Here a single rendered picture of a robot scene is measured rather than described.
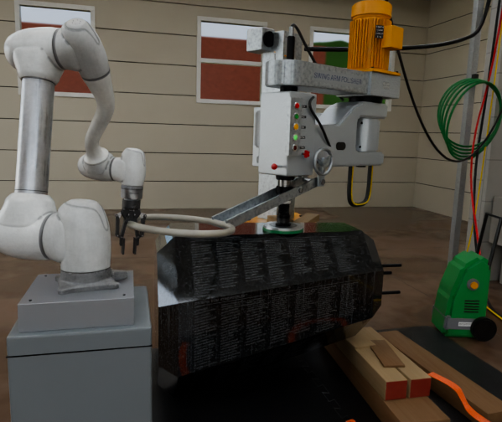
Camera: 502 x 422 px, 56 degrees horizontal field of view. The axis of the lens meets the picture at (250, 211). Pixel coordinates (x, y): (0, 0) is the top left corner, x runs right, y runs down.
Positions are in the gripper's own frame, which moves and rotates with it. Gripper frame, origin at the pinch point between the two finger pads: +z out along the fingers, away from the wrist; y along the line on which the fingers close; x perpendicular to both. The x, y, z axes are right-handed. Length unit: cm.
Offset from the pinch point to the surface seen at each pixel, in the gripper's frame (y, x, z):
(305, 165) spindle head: 90, 7, -40
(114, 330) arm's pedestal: -18, -63, 11
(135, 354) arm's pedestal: -12, -65, 19
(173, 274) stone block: 23.4, 7.5, 15.4
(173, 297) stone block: 21.3, 0.4, 24.3
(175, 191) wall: 222, 611, 39
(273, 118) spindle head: 73, 14, -62
